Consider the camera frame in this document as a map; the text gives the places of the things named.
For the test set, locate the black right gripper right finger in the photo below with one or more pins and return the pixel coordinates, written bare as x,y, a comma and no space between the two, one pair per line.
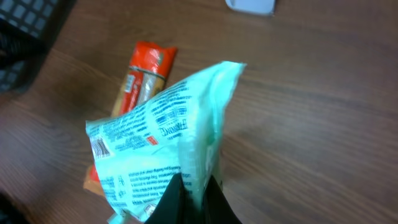
216,209

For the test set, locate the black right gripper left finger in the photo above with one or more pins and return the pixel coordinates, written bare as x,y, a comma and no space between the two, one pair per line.
170,208

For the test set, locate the teal wet wipes pack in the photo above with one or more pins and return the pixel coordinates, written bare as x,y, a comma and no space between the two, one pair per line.
178,131

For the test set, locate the long orange noodle packet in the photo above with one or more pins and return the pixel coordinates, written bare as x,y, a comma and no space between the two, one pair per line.
149,68

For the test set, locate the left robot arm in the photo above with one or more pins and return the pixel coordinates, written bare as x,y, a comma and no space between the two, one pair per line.
10,214

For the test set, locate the white barcode scanner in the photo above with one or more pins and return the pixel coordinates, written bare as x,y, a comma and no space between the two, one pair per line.
256,7

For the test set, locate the grey plastic shopping basket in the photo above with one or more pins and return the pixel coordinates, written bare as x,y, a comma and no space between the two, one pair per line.
29,28

